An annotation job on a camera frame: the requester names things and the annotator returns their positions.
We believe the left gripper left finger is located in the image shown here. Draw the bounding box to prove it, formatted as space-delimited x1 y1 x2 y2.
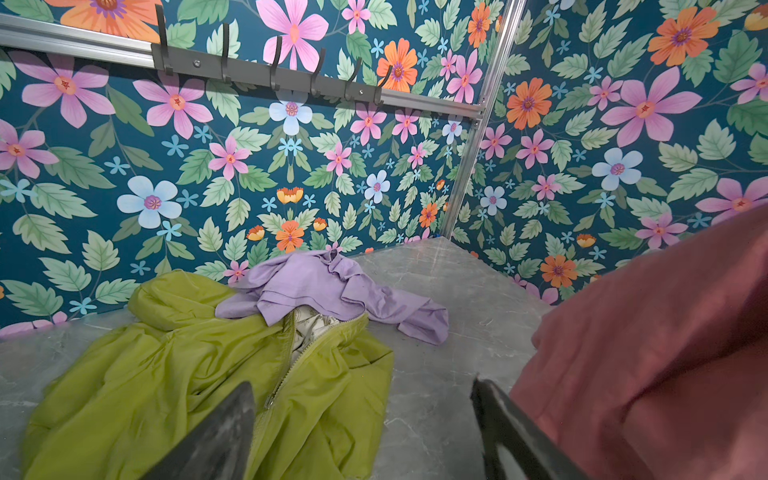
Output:
142 382 255 480

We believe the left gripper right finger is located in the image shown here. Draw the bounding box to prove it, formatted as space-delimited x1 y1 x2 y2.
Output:
470 378 588 480

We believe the pink cloth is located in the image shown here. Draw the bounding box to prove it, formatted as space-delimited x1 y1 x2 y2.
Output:
510 207 767 479

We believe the lavender purple cloth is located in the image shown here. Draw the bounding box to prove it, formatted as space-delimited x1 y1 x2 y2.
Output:
216 250 449 345

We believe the lime green jacket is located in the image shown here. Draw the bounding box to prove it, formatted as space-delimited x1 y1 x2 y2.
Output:
21 271 394 479

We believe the grey coat hook rack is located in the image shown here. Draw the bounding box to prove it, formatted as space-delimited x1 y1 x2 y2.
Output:
151 5 392 106

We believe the aluminium frame right post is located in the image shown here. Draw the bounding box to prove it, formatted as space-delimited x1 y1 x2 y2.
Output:
440 0 526 240

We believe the aluminium frame rear crossbar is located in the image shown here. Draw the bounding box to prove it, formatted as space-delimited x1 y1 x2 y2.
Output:
1 14 482 119

